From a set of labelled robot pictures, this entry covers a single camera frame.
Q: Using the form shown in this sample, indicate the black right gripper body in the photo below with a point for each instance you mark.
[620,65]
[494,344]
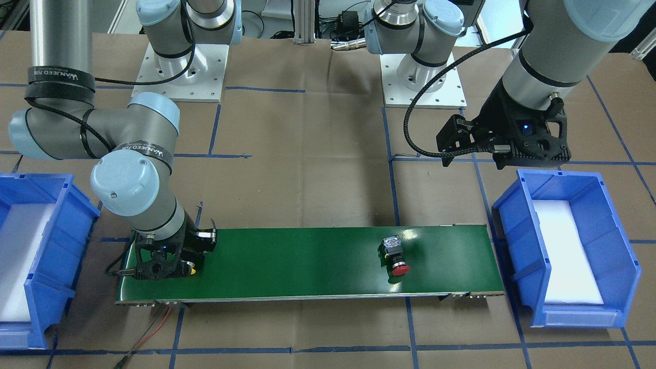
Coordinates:
[197,241]

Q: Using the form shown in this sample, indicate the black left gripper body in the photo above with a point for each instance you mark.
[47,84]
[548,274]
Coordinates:
[493,119]

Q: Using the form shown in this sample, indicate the yellow push button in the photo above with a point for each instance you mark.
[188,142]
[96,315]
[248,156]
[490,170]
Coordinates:
[187,268]

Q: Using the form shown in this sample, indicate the red push button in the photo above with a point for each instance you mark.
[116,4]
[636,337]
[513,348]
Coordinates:
[392,251]

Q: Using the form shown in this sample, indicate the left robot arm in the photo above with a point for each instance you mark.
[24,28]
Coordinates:
[563,41]

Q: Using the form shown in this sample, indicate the green conveyor belt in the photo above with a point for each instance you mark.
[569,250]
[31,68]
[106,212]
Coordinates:
[330,263]

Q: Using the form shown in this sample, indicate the blue bin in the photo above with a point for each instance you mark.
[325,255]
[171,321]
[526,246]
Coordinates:
[53,275]
[614,264]

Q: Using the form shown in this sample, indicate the white foam pad bin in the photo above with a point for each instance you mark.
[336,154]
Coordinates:
[21,235]
[571,278]

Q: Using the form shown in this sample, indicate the black power adapter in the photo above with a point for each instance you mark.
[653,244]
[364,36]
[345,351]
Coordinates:
[347,21]

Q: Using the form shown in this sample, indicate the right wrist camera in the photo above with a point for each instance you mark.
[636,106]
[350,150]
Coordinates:
[203,240]

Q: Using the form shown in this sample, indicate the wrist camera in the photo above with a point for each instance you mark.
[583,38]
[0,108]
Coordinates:
[203,240]
[455,136]

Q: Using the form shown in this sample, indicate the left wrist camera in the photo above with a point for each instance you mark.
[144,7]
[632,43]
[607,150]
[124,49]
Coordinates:
[455,136]

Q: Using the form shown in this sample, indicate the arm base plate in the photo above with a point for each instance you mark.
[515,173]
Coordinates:
[202,82]
[402,79]

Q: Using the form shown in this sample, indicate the aluminium frame post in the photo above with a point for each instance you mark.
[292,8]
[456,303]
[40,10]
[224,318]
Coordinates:
[304,19]

